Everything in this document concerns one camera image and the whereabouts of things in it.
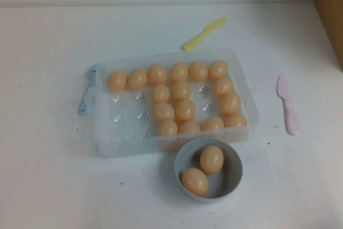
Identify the blue plastic knife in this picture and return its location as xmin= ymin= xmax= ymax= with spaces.
xmin=77 ymin=64 xmax=98 ymax=116

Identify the grey round bowl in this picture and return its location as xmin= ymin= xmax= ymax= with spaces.
xmin=174 ymin=137 xmax=244 ymax=205

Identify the clear plastic egg box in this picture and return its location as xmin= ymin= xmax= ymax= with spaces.
xmin=91 ymin=48 xmax=260 ymax=159

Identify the pink plastic knife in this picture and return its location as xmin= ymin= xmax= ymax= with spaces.
xmin=276 ymin=72 xmax=301 ymax=136

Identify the beige egg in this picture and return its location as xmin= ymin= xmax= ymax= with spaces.
xmin=224 ymin=113 xmax=248 ymax=129
xmin=107 ymin=70 xmax=128 ymax=91
xmin=188 ymin=61 xmax=209 ymax=82
xmin=151 ymin=84 xmax=171 ymax=104
xmin=171 ymin=79 xmax=192 ymax=101
xmin=156 ymin=120 xmax=179 ymax=137
xmin=168 ymin=62 xmax=189 ymax=83
xmin=199 ymin=145 xmax=225 ymax=175
xmin=181 ymin=167 xmax=210 ymax=197
xmin=126 ymin=68 xmax=148 ymax=90
xmin=202 ymin=116 xmax=225 ymax=131
xmin=147 ymin=63 xmax=168 ymax=85
xmin=178 ymin=120 xmax=202 ymax=135
xmin=213 ymin=76 xmax=234 ymax=97
xmin=208 ymin=60 xmax=229 ymax=80
xmin=175 ymin=99 xmax=197 ymax=122
xmin=152 ymin=101 xmax=176 ymax=122
xmin=220 ymin=92 xmax=242 ymax=116

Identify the brown cardboard board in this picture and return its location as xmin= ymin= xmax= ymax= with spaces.
xmin=314 ymin=0 xmax=343 ymax=69

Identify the yellow plastic knife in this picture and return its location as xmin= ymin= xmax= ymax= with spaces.
xmin=181 ymin=17 xmax=228 ymax=51

